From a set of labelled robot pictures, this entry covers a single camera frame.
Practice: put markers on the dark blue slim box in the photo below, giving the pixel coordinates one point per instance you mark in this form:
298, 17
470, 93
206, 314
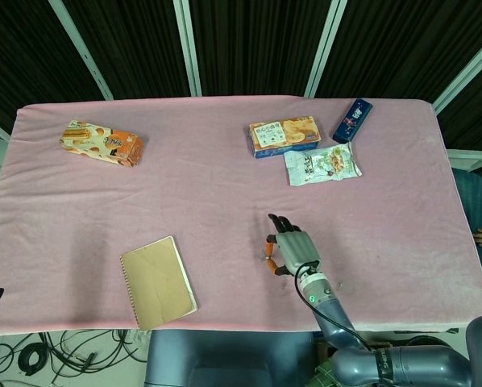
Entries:
351, 121

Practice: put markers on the pink table cloth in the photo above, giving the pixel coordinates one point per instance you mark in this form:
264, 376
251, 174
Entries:
225, 193

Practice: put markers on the brown cardboard box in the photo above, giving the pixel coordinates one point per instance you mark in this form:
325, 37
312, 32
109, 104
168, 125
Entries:
321, 348

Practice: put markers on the blue cracker box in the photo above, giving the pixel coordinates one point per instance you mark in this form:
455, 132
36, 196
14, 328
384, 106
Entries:
283, 135

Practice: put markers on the grey-blue robot torso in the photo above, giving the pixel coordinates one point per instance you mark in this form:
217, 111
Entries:
225, 359

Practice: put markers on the green plaid cloth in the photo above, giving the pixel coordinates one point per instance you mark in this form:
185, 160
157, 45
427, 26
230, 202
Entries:
325, 375

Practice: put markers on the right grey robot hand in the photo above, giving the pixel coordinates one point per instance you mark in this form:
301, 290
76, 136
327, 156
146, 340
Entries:
299, 252

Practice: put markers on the person's blue jeans leg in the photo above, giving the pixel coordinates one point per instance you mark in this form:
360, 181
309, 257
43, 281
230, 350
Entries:
479, 197

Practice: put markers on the orange biscuit box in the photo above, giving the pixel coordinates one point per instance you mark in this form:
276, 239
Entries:
100, 141

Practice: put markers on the white green snack bag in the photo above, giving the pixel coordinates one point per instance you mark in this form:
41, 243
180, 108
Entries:
321, 165

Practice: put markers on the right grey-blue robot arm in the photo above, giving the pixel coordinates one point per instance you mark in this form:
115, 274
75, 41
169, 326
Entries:
333, 314

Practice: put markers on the brown spiral notebook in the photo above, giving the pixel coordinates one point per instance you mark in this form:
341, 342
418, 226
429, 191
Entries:
156, 282

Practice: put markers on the white metal frame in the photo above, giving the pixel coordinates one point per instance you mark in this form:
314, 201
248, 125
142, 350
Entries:
466, 157

